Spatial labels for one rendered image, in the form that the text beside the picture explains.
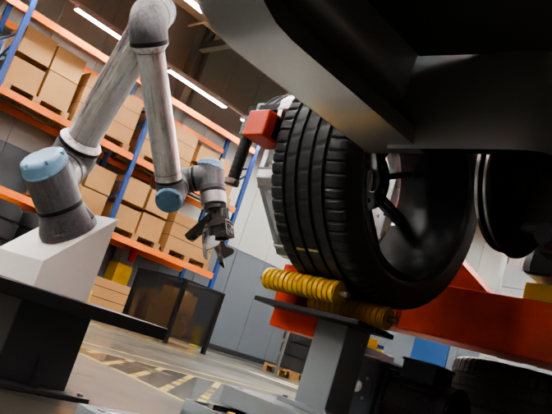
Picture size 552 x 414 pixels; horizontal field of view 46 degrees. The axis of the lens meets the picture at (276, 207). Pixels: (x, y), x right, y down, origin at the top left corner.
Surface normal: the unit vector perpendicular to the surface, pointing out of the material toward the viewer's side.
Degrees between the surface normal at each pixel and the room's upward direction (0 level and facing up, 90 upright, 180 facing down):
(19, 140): 90
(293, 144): 98
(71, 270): 90
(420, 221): 83
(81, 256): 90
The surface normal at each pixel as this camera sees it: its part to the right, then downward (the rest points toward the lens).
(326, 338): -0.64, -0.36
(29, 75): 0.68, 0.05
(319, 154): -0.69, -0.15
